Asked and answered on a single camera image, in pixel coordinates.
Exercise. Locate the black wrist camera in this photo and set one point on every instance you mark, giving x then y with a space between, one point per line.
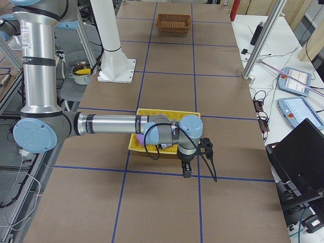
206 148

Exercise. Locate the black water bottle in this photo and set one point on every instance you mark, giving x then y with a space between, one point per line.
257 33

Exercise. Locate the small dark can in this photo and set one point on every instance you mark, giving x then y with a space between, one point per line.
165 146

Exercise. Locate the far teach pendant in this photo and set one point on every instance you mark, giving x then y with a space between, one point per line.
289 85

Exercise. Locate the yellow plastic basket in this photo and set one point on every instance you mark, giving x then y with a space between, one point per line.
136 144

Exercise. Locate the reacher grabber stick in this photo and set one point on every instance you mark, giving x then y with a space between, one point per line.
296 80

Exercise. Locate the purple foam block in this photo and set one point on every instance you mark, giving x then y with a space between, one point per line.
140 139

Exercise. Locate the pot with corn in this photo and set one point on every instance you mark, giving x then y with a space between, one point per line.
81 73

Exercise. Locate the black laptop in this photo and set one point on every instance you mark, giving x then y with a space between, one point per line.
298 157

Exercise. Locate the near teach pendant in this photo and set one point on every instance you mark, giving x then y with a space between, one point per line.
296 109

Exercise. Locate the aluminium frame post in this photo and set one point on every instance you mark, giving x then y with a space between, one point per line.
265 33

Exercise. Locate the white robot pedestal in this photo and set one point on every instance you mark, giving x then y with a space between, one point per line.
115 66

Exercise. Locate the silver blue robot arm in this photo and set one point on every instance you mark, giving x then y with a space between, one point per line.
43 123

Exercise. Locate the red cylinder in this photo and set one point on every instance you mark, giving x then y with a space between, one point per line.
234 9

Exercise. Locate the brown wicker basket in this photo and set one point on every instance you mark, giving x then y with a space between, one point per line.
173 23

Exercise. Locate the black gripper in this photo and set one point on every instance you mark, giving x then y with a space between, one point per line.
185 159

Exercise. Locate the teach pendant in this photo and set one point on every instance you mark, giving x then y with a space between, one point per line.
296 109
289 85

